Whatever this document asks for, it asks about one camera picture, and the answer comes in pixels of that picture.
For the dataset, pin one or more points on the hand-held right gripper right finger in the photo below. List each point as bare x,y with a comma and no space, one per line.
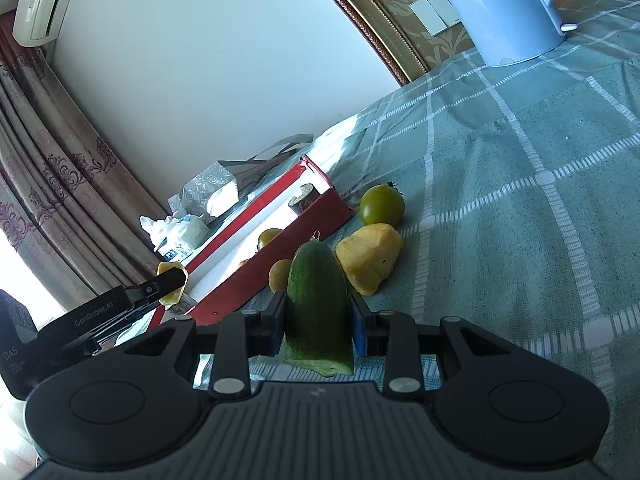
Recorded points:
358,332

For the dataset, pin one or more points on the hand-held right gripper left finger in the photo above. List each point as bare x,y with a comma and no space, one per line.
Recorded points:
277,332

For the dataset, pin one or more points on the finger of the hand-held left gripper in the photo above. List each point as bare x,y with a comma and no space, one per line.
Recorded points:
160,281
150,304

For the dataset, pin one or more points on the green cucumber piece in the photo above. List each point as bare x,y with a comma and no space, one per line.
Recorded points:
317,300

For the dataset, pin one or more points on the green tomato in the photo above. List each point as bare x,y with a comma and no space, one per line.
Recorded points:
269,239
382,205

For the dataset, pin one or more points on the red cardboard box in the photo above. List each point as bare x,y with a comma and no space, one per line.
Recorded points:
325,215

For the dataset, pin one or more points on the grey wood log piece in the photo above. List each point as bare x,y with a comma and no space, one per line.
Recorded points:
302,200

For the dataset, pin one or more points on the white tissue pack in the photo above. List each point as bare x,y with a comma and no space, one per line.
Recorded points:
190,232

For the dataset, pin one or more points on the grey patterned gift bag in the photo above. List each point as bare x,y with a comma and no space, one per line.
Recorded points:
210,185

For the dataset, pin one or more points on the patterned beige curtain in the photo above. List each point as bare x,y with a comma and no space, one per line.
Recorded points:
50,185

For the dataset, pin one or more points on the teal checked tablecloth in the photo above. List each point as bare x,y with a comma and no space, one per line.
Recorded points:
525,185

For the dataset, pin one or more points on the white air conditioner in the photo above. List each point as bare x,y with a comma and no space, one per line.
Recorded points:
42,5

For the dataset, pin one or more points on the blue electric kettle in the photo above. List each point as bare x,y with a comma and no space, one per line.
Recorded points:
495,10

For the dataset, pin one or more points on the white wall switch panel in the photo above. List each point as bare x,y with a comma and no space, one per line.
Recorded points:
435,10

